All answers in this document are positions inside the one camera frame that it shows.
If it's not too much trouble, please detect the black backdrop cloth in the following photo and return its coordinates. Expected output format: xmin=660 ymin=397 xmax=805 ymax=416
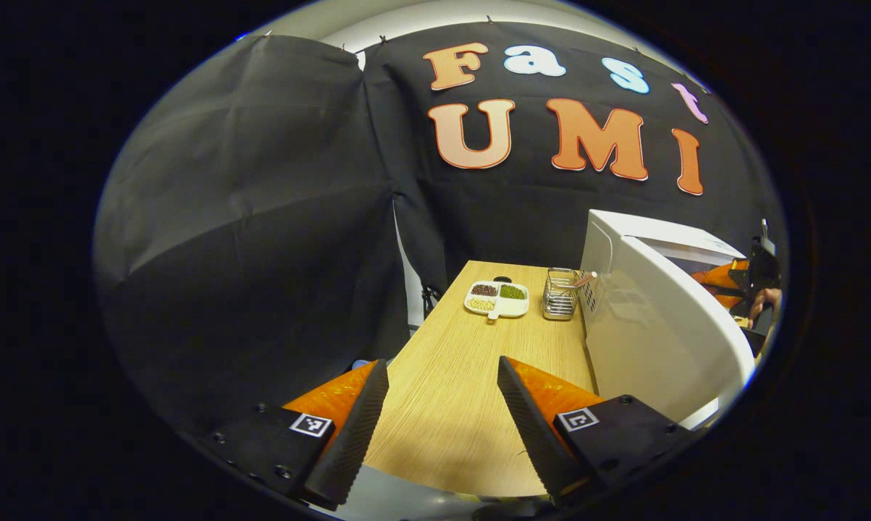
xmin=95 ymin=22 xmax=787 ymax=435

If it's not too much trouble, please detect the white microwave oven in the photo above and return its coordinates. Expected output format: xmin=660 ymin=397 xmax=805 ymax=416
xmin=578 ymin=209 xmax=758 ymax=431

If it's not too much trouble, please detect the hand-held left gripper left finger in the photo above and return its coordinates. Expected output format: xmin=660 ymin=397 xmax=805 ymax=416
xmin=189 ymin=359 xmax=390 ymax=511

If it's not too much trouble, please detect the white divided dish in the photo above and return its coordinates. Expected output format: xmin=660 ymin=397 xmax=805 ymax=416
xmin=464 ymin=280 xmax=530 ymax=321

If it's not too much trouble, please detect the metal wire basket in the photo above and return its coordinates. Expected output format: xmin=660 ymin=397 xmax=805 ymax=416
xmin=542 ymin=268 xmax=581 ymax=321

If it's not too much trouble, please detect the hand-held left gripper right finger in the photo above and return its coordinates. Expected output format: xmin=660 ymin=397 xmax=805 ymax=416
xmin=497 ymin=355 xmax=704 ymax=507

